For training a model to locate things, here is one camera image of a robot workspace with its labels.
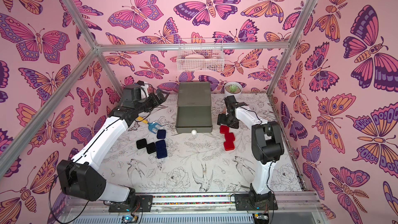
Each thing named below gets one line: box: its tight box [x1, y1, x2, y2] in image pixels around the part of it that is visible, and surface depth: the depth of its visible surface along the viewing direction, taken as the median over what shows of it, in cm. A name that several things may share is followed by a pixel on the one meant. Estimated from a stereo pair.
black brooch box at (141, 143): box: [136, 138, 148, 150], surface depth 96 cm
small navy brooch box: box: [156, 129, 167, 139], surface depth 99 cm
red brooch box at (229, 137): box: [224, 132, 236, 142], surface depth 99 cm
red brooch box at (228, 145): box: [223, 141, 235, 151], surface depth 94 cm
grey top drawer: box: [175, 92, 213, 136], surface depth 89 cm
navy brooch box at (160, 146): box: [155, 139, 168, 153], surface depth 95 cm
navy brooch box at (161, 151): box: [155, 144, 168, 159], surface depth 92 cm
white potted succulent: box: [223, 81, 244, 98], surface depth 111 cm
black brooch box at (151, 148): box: [146, 142, 157, 154], surface depth 94 cm
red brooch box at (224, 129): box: [219, 124, 230, 134], surface depth 99 cm
